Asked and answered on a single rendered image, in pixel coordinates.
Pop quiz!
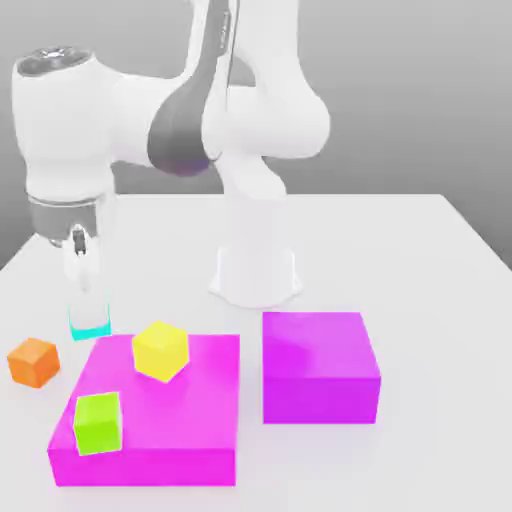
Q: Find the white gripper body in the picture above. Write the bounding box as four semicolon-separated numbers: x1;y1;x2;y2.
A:
62;236;101;296

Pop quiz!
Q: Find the small cyan cube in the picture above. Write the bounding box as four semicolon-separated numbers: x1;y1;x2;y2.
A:
66;293;114;342

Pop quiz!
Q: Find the small yellow cube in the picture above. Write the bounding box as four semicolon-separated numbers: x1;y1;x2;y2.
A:
131;319;190;384

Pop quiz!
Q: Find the small orange cube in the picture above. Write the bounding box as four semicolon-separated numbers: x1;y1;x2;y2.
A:
6;336;62;390

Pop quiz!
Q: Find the small green cube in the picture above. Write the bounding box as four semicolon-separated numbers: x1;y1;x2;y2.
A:
72;391;124;457

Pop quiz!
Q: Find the large magenta box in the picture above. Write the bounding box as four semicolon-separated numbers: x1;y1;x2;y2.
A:
46;333;241;488

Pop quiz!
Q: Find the large purple box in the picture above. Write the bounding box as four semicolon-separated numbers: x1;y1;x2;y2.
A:
261;310;382;425

